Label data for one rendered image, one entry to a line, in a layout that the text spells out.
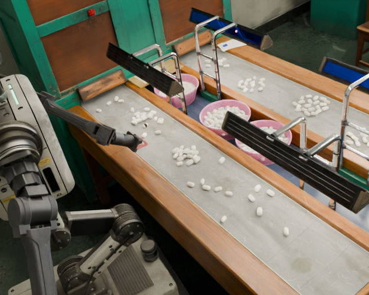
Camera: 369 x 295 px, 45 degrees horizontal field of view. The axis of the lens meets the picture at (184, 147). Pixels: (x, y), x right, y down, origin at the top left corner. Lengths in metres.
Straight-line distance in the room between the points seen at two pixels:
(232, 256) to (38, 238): 0.75
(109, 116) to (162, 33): 0.66
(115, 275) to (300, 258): 0.83
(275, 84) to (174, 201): 1.03
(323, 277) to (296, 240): 0.18
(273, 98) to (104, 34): 1.02
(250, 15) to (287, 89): 2.26
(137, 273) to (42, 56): 1.24
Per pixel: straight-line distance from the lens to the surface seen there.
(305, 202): 1.82
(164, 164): 2.10
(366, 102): 2.39
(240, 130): 1.66
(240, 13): 4.60
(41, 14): 2.48
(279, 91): 2.51
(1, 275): 2.98
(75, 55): 2.60
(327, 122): 2.28
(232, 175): 1.98
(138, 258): 2.09
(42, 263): 1.17
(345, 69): 1.99
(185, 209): 1.83
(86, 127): 1.97
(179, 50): 2.88
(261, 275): 1.60
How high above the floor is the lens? 2.08
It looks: 38 degrees down
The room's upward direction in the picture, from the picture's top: 11 degrees counter-clockwise
